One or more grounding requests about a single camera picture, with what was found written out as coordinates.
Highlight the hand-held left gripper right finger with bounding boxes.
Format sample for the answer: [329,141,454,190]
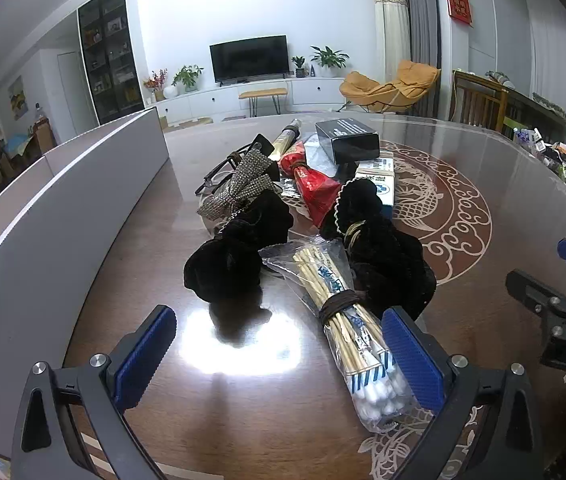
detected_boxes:
[382,306,546,480]

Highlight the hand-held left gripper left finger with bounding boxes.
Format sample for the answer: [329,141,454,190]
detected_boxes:
[10,304,178,480]

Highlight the bag of cotton swabs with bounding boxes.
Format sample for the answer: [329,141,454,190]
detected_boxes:
[258,237,436,435]

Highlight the red cosmetic tube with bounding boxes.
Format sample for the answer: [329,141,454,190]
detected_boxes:
[279,141,342,228]

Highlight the rhinestone bow hair clip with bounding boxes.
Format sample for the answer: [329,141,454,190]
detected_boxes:
[197,133,284,233]

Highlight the black scrunchie with gold band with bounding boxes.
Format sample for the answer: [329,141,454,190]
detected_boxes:
[319,180,438,321]

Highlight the black velvet scrunchie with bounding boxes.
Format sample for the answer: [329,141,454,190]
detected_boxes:
[184,191,295,306]

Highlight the grey partition board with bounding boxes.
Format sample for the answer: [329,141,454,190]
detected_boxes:
[0,106,171,461]

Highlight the wooden dining chair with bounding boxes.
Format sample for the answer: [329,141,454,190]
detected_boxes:
[450,70,510,133]

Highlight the white and blue box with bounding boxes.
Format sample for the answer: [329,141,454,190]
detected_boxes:
[354,156,396,221]

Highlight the clear plastic bag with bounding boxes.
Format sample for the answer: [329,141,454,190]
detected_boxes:
[303,132,359,181]

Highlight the black cardboard box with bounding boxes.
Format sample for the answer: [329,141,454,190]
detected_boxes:
[315,118,380,165]

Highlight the yellow lounge chair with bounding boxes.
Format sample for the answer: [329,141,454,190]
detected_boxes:
[339,60,441,115]

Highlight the gold cosmetic tube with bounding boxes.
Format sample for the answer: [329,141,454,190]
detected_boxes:
[268,119,304,163]

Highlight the white television cabinet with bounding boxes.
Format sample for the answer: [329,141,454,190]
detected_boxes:
[153,77,359,126]

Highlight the white door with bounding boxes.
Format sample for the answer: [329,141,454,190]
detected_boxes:
[58,51,88,133]

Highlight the bushy green potted plant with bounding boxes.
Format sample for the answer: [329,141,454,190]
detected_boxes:
[172,65,205,93]

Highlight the wooden bench with metal legs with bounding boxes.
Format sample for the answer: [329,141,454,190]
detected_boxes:
[239,88,289,117]

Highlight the grey curtain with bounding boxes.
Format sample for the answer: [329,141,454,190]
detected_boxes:
[393,0,439,68]

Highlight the standing air conditioner with cover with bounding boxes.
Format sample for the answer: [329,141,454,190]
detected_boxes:
[372,0,412,83]

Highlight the black glass display cabinet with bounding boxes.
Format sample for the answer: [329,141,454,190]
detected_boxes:
[77,0,145,126]

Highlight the broad leaf potted plant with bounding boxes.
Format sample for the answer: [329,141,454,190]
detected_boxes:
[310,46,350,78]

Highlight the flat screen television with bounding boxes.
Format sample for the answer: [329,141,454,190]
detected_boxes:
[209,35,289,83]

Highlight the black frame eyeglasses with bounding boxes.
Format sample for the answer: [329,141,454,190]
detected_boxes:
[194,142,264,198]

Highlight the red wall hanging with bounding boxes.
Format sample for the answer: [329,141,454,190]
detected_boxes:
[446,0,474,25]

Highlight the framed wall picture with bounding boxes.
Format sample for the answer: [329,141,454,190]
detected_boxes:
[8,76,28,121]

